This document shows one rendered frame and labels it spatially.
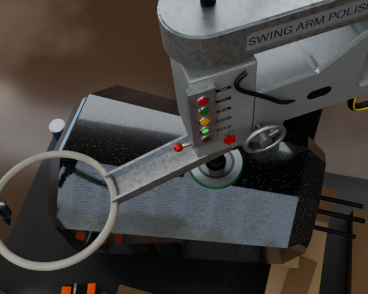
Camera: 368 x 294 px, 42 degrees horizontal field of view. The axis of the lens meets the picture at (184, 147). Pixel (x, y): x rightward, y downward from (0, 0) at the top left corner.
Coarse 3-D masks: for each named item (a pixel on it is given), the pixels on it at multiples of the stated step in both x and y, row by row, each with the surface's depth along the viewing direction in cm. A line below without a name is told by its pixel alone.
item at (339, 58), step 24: (360, 24) 136; (288, 48) 148; (312, 48) 145; (336, 48) 140; (360, 48) 140; (264, 72) 145; (288, 72) 144; (312, 72) 144; (336, 72) 146; (360, 72) 160; (264, 96) 140; (288, 96) 149; (312, 96) 153; (336, 96) 159; (264, 120) 156
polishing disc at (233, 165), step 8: (232, 152) 193; (232, 160) 192; (240, 160) 191; (200, 168) 191; (224, 168) 190; (232, 168) 190; (240, 168) 190; (200, 176) 189; (208, 176) 189; (216, 176) 189; (224, 176) 188; (232, 176) 188; (208, 184) 187; (216, 184) 187; (224, 184) 187
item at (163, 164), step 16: (240, 144) 173; (144, 160) 183; (160, 160) 183; (176, 160) 181; (192, 160) 174; (208, 160) 176; (112, 176) 185; (128, 176) 185; (144, 176) 183; (160, 176) 175; (176, 176) 178; (128, 192) 177
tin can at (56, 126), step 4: (56, 120) 295; (60, 120) 295; (52, 124) 294; (56, 124) 293; (60, 124) 293; (64, 124) 293; (52, 128) 292; (56, 128) 292; (60, 128) 292; (52, 132) 293; (56, 132) 291; (60, 132) 292; (56, 136) 296; (56, 140) 302
